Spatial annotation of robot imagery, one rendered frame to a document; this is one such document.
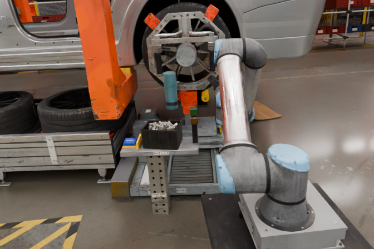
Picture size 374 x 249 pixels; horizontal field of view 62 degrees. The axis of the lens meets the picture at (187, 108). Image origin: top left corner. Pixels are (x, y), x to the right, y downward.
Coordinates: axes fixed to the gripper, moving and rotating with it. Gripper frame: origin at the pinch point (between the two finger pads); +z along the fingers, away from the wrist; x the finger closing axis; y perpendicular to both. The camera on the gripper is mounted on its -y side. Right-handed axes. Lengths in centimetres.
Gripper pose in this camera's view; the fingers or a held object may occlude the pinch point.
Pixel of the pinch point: (217, 81)
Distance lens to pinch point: 222.9
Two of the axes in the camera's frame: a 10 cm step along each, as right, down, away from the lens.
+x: 6.7, -6.9, -2.8
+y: 7.4, 6.3, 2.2
